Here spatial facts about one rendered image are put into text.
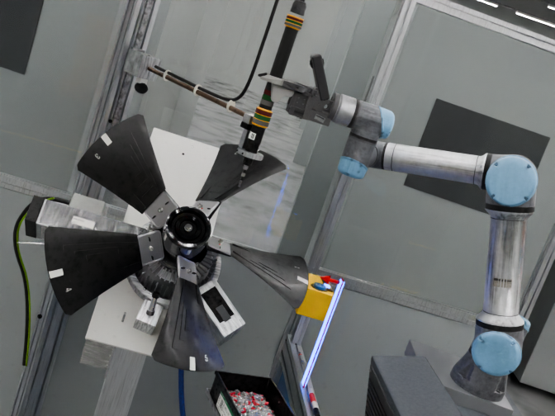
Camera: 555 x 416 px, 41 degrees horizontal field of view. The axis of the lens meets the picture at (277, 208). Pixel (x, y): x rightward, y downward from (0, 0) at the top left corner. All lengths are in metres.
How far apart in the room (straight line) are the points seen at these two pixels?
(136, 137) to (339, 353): 1.30
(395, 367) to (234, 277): 1.39
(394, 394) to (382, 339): 1.58
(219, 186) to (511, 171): 0.77
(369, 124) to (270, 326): 1.16
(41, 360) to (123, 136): 1.03
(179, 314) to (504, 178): 0.84
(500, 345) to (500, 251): 0.23
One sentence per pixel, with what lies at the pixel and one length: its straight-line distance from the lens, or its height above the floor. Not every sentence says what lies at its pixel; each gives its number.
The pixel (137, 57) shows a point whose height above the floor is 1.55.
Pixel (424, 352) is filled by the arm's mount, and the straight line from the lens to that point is 2.19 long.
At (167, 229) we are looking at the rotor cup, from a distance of 1.87.
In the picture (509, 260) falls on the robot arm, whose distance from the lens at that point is 1.86.
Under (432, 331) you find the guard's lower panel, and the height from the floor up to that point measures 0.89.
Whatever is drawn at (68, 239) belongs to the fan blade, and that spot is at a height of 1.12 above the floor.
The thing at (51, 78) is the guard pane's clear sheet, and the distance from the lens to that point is 2.65.
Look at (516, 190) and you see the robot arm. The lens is 1.81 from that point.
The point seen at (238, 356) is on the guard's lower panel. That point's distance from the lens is 2.86.
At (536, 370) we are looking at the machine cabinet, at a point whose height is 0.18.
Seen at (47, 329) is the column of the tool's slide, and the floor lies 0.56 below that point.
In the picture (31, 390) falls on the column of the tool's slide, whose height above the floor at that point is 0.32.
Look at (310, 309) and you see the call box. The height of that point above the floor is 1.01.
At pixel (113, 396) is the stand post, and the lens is 2.24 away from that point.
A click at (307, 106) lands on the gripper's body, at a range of 1.86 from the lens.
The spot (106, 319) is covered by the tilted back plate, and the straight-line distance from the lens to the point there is 2.08.
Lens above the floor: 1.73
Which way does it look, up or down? 12 degrees down
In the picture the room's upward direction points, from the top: 19 degrees clockwise
